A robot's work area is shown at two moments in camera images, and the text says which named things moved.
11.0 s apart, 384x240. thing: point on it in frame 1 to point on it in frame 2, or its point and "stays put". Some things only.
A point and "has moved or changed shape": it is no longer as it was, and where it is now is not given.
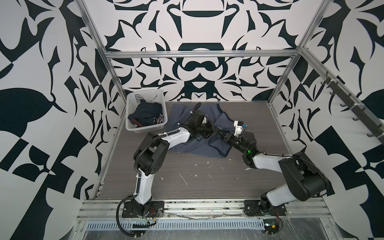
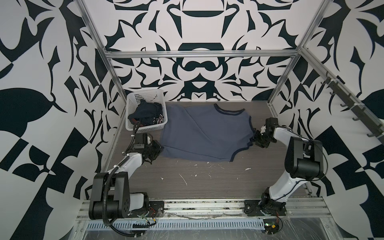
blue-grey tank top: (215, 145) has moved or changed shape
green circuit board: (271, 225) stays put
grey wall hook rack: (360, 112) stays put
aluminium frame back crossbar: (199, 53) stays put
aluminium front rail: (109, 208) stays put
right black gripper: (229, 138) to (255, 138)
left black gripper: (212, 128) to (158, 148)
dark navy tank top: (146, 112) stays put
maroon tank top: (134, 121) stays put
